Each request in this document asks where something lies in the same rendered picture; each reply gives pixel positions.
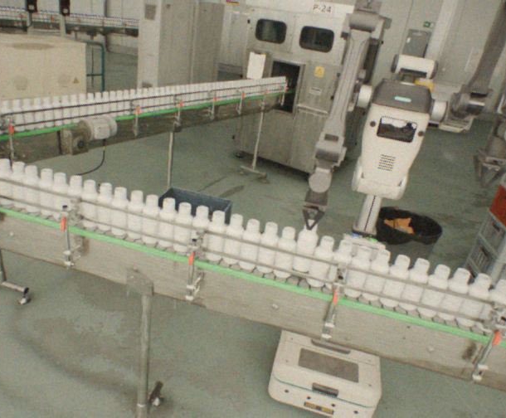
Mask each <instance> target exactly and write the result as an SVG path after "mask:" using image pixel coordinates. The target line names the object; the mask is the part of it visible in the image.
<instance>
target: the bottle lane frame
mask: <svg viewBox="0 0 506 418"><path fill-rule="evenodd" d="M69 234H70V249H72V250H73V249H74V248H76V247H77V246H78V245H77V237H80V238H82V245H81V246H80V247H79V248H81V249H82V250H83V256H81V257H80V258H79V259H78V260H77V261H76V262H75V265H74V266H73V267H72V268H71V270H75V271H78V272H81V273H84V274H88V275H93V276H96V277H100V278H102V279H107V280H108V281H111V282H114V283H117V284H122V285H127V276H126V273H128V272H130V271H131V270H134V271H138V272H141V273H144V274H147V275H149V276H150V277H151V279H152V280H153V292H152V293H153V294H159V295H162V296H165V297H169V298H172V299H174V300H177V301H181V302H184V303H186V302H187V301H186V296H187V284H188V276H189V263H188V262H189V258H188V257H187V256H180V255H176V253H177V252H176V253H174V254H171V253H168V252H166V249H167V248H166V249H165V251H161V250H158V249H155V247H153V248H151V247H148V246H145V244H146V243H145V244H144V245H139V244H136V243H135V241H134V242H128V241H125V240H124V239H125V238H124V239H123V240H120V239H116V238H114V237H109V236H106V235H105V234H103V235H101V234H97V233H95V231H93V232H90V231H86V230H85V229H84V230H81V229H77V227H75V226H69ZM0 249H1V250H6V251H10V252H12V253H16V254H19V255H24V256H27V257H31V258H33V259H34V260H39V261H42V262H45V263H49V264H52V265H57V266H60V267H63V268H66V266H65V262H66V256H65V255H64V251H65V236H64V231H62V230H61V224H60V223H59V222H56V221H48V220H47V218H46V219H42V218H39V217H38V216H30V215H29V214H23V213H20V211H11V209H9V210H8V209H4V208H2V207H0ZM219 264H220V263H218V264H217V265H214V264H211V263H209V261H206V262H203V261H200V260H197V258H196V259H195V265H194V274H193V282H192V283H193V284H195V282H196V281H197V279H198V277H197V272H198V270H203V275H202V279H200V280H199V281H200V282H202V288H201V289H199V290H198V291H197V293H196V294H195V298H196V299H195V301H193V302H192V303H190V304H192V305H196V306H198V307H202V308H205V309H210V310H214V311H217V312H220V313H224V314H230V315H232V316H236V317H238V318H243V319H247V321H251V322H254V323H259V324H263V325H265V326H269V327H272V328H278V329H281V330H284V331H287V332H290V333H295V334H299V335H302V336H305V337H308V338H314V339H317V340H319V339H320V338H321V336H322V332H323V330H324V325H325V320H326V318H327V314H328V309H329V306H330V303H331V300H332V296H333V294H332V295H331V294H325V293H323V291H322V290H321V291H320V292H318V291H314V290H311V289H310V287H309V288H308V289H305V288H302V287H299V284H297V286H295V285H291V284H287V281H285V283H282V282H279V281H276V278H275V279H274V280H271V279H266V278H264V275H263V276H262V277H259V276H256V275H253V272H252V273H251V274H246V273H242V272H241V270H240V271H236V270H233V269H231V267H228V268H226V267H223V266H219ZM335 307H338V313H337V315H334V318H336V319H335V322H334V328H332V330H331V333H330V335H331V338H330V339H329V340H325V342H327V343H332V344H335V345H339V346H341V347H345V348H351V349H353V350H357V351H360V352H365V353H368V354H372V355H374V356H379V357H384V358H386V359H390V360H393V361H396V362H401V363H405V364H407V365H412V366H414V367H419V368H423V370H424V369H426V371H429V372H434V373H437V374H441V375H444V376H448V377H453V378H456V379H459V380H462V381H465V382H467V381H468V379H469V378H470V372H472V371H473V369H474V367H475V364H474V362H475V360H476V358H477V357H480V355H481V354H480V353H479V352H480V350H481V348H482V347H483V346H485V347H486V344H487V342H488V341H489V339H490V337H489V336H486V335H485V333H484V334H483V335H482V334H479V333H474V332H473V331H472V329H470V331H466V330H463V329H459V327H458V325H457V328H453V327H451V326H447V325H446V323H444V324H440V323H435V322H434V321H432V319H431V320H430V321H427V320H424V319H421V318H420V316H418V318H415V317H412V316H409V315H408V313H406V314H402V313H396V312H395V309H393V311H389V310H385V309H383V307H381V308H377V307H373V306H371V304H370V303H369V305H366V304H360V303H359V302H358V300H357V301H356V302H353V301H350V300H347V297H346V296H345V297H344V299H340V298H338V299H337V302H336V305H335ZM485 363H486V364H487V366H488V369H487V370H486V371H485V372H484V373H483V375H482V381H480V382H474V384H477V385H481V386H486V387H488V388H492V389H495V390H498V391H504V392H506V341H505V340H501V339H500V340H499V342H498V344H497V345H496V347H493V348H492V350H491V352H490V354H489V355H488V357H487V359H486V361H485Z"/></svg>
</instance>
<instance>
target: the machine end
mask: <svg viewBox="0 0 506 418"><path fill-rule="evenodd" d="M246 4H248V6H250V7H252V9H251V19H248V23H249V24H250V26H249V33H247V39H246V53H245V59H244V65H243V72H242V74H241V75H240V78H241V80H251V79H247V77H246V72H247V66H248V60H249V59H250V53H251V51H257V52H261V53H265V54H266V58H265V68H264V73H263V78H268V77H269V78H270V77H272V79H274V77H281V76H285V77H286V79H285V80H297V81H298V83H296V82H295V83H292V84H291V85H296V84H298V87H296V91H295V96H294V104H293V105H290V106H285V107H282V108H278V109H275V110H270V112H269V113H264V118H263V124H262V130H261V135H260V146H259V151H258V156H261V157H263V158H268V159H270V161H274V162H277V163H281V164H284V165H285V166H288V167H291V168H296V169H299V170H301V171H304V172H307V173H309V176H308V177H305V178H304V180H305V181H308V182H309V178H310V176H311V173H312V171H313V169H314V164H315V161H314V160H312V156H313V152H314V147H315V143H316V141H318V140H320V137H321V133H322V130H323V126H324V124H325V122H326V120H327V118H328V116H329V113H330V110H331V108H332V103H333V98H334V95H335V92H336V89H337V88H334V83H335V80H336V76H337V73H338V67H339V64H341V65H342V64H343V62H344V58H345V55H346V51H347V47H348V40H347V39H343V38H340V35H341V31H342V27H343V21H344V18H345V15H346V12H348V13H352V12H353V8H354V6H349V5H342V4H335V3H328V2H315V1H310V0H247V2H246ZM378 18H380V20H383V21H384V22H383V24H382V29H381V32H380V35H379V38H378V39H379V40H378V41H377V44H376V45H373V44H368V46H367V48H366V50H365V52H364V54H363V57H362V62H361V69H362V70H365V71H366V74H365V77H364V80H363V83H362V85H367V86H371V83H372V78H373V74H374V71H375V67H376V64H377V58H378V54H379V51H380V47H381V45H382V44H383V40H382V38H383V35H384V29H385V30H388V29H390V28H391V24H392V19H390V18H387V17H385V16H383V15H380V14H379V16H378ZM289 85H290V83H288V84H287V86H289ZM364 110H365V108H361V107H357V106H354V109H353V111H348V115H347V119H346V133H345V136H344V138H345V139H344V142H343V146H345V147H347V150H346V153H345V157H344V160H347V161H348V160H349V158H347V155H348V154H350V153H351V152H352V151H353V150H354V148H355V145H357V143H358V142H357V138H358V132H359V128H360V125H361V122H362V116H363V115H365V112H364ZM259 121H260V113H258V114H251V115H246V116H241V117H238V118H236V131H235V134H234V136H232V139H234V144H233V145H234V148H236V149H239V153H237V154H236V157H238V158H243V157H244V155H243V154H241V151H244V152H247V153H252V154H254V153H255V143H256V138H257V132H258V126H259Z"/></svg>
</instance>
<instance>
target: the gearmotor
mask: <svg viewBox="0 0 506 418"><path fill-rule="evenodd" d="M116 132H117V125H116V123H115V121H114V119H113V118H112V117H110V116H103V117H99V118H93V119H86V120H81V121H80V122H78V124H77V125H76V126H71V127H66V128H63V129H61V150H62V154H63V155H64V156H66V155H67V153H69V154H71V156H73V155H77V154H82V153H88V148H89V141H90V140H94V139H102V141H104V146H103V150H104V155H103V161H102V163H101V165H102V164H103V162H104V160H105V141H106V139H105V138H109V137H110V136H114V135H115V134H116ZM101 165H99V166H98V167H97V168H95V169H93V170H90V171H88V172H85V173H89V172H92V171H94V170H96V169H98V168H99V167H100V166H101ZM85 173H82V174H79V175H76V176H81V175H85Z"/></svg>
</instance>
